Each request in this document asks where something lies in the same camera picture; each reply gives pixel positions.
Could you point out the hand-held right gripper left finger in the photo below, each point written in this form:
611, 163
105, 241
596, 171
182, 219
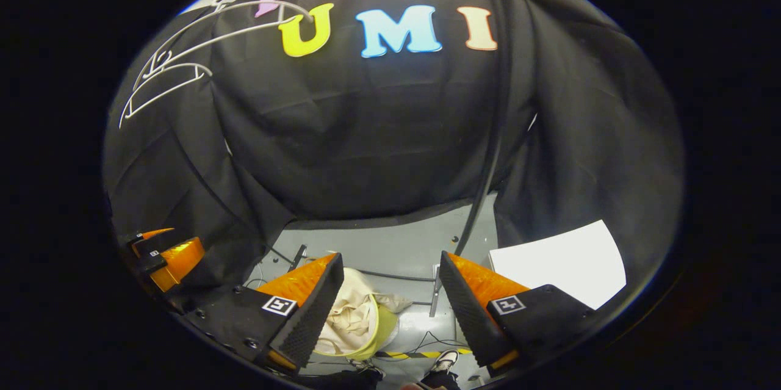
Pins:
314, 317

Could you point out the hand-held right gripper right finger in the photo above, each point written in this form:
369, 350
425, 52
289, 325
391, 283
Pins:
467, 317

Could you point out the white plastic hanger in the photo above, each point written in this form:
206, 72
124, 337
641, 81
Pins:
244, 35

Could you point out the cream shirt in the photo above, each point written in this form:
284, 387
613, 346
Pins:
351, 317

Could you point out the person's white shoe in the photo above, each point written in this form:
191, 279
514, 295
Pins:
445, 361
369, 368

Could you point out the black clothes rack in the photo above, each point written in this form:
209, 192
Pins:
506, 72

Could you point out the white paper sheet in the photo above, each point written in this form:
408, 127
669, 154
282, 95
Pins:
561, 265

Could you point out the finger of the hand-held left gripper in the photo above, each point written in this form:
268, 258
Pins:
177, 259
149, 238

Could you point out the yellow-rimmed mesh laundry hamper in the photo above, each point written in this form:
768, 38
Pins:
381, 334

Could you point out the black backdrop cloth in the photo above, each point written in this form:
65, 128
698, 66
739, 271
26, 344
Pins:
366, 133

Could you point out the yellow black floor tape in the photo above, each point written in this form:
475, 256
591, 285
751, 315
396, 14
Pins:
415, 354

